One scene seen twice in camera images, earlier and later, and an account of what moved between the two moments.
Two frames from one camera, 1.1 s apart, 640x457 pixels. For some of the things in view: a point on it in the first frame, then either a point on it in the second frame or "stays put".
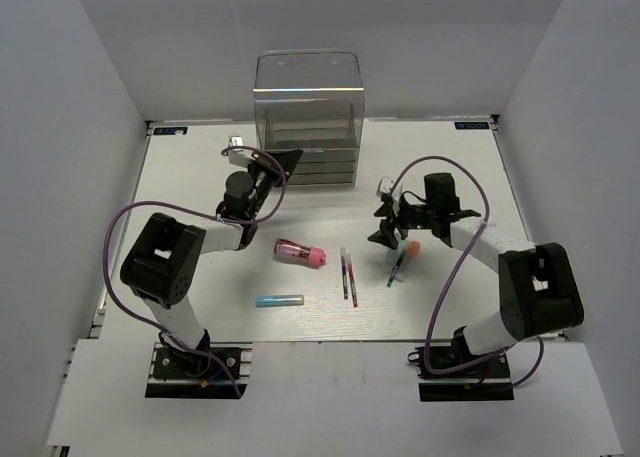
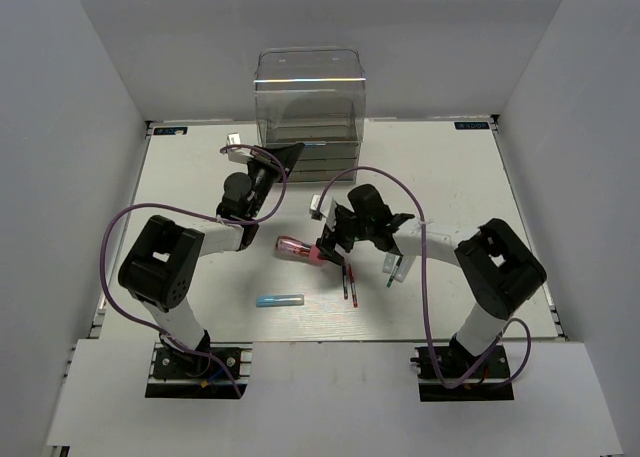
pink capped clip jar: [287, 249] stays put
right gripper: [386, 235] → [334, 235]
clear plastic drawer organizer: [311, 100] stays put
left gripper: [287, 160] stays put
